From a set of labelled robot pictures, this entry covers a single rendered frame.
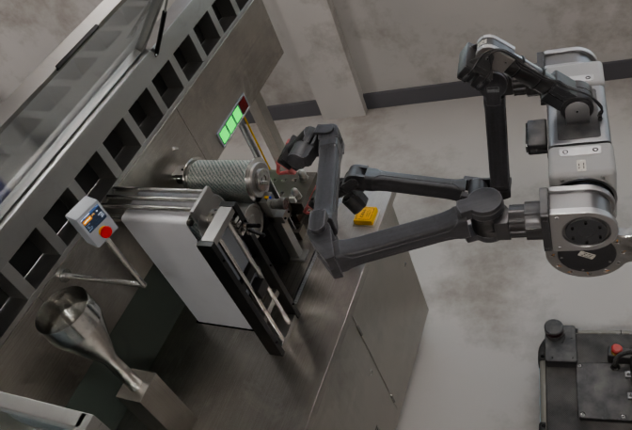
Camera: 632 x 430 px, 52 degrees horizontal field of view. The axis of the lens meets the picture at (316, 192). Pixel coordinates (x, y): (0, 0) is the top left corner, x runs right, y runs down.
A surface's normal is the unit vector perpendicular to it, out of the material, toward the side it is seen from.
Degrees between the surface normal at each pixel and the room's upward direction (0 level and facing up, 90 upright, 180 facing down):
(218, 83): 90
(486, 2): 90
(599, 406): 0
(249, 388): 0
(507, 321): 0
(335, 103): 90
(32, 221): 90
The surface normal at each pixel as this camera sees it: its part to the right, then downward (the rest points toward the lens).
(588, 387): -0.31, -0.70
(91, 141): 0.89, 0.03
